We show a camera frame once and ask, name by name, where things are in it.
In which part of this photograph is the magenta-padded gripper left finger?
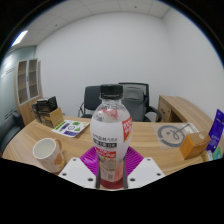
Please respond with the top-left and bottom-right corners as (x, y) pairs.
(58, 146), (101, 190)

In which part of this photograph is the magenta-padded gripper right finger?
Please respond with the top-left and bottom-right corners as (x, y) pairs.
(123, 146), (166, 190)

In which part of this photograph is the clear drink bottle black cap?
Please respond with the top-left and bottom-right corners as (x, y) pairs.
(89, 83), (134, 188)

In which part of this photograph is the white patterned mug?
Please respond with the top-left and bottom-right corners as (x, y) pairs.
(32, 137), (66, 174)

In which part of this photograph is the printed sticker sheet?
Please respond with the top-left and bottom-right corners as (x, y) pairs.
(51, 119), (91, 138)

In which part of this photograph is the tan cardboard box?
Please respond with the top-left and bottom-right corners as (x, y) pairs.
(42, 107), (65, 129)

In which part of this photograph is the black office chair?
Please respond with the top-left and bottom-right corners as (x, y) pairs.
(78, 85), (103, 119)

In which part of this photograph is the dark brown box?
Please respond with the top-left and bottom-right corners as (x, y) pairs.
(31, 103), (43, 124)

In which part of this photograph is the black armchair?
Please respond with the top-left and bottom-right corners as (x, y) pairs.
(0, 111), (25, 154)

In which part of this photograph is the purple standing pouch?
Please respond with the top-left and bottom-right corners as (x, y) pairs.
(204, 108), (224, 163)

